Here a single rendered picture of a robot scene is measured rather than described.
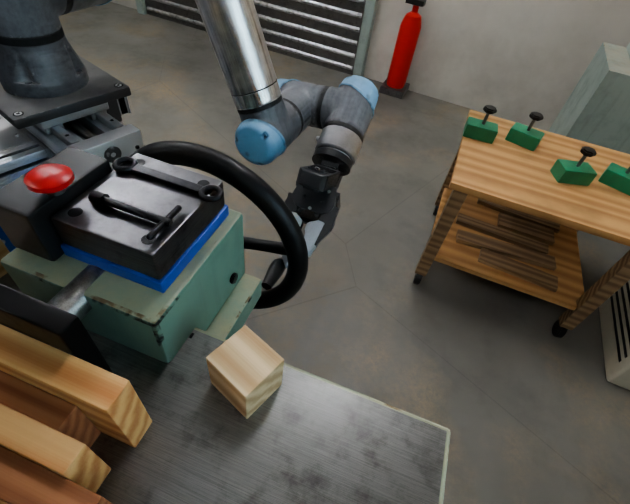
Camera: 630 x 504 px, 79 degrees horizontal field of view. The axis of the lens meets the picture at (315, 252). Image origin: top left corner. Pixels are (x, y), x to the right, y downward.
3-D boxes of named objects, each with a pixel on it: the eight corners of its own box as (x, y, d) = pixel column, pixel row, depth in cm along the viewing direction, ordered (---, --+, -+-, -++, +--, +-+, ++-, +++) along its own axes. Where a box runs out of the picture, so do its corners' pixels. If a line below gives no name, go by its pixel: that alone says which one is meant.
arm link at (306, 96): (253, 91, 66) (312, 102, 63) (283, 70, 73) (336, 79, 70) (258, 133, 71) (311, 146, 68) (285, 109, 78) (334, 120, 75)
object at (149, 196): (229, 214, 35) (225, 164, 31) (155, 304, 28) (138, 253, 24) (109, 173, 37) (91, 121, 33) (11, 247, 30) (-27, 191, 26)
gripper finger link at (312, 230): (308, 280, 65) (327, 231, 67) (305, 273, 59) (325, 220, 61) (291, 274, 65) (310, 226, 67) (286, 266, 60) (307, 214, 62)
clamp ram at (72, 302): (165, 319, 33) (142, 249, 27) (105, 397, 28) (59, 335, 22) (79, 284, 35) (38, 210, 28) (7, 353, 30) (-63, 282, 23)
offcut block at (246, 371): (210, 382, 30) (205, 356, 27) (246, 351, 33) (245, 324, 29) (246, 420, 29) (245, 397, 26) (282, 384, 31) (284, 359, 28)
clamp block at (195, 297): (249, 273, 42) (248, 213, 36) (179, 382, 33) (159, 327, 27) (135, 231, 45) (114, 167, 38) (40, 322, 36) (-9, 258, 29)
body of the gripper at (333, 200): (331, 236, 68) (353, 178, 71) (329, 220, 60) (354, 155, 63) (292, 223, 70) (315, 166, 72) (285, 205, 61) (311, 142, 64)
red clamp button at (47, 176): (85, 178, 28) (80, 167, 27) (52, 202, 26) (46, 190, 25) (52, 167, 29) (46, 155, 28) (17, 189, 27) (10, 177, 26)
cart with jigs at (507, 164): (559, 250, 184) (662, 129, 137) (566, 346, 146) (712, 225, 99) (427, 206, 195) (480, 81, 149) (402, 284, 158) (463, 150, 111)
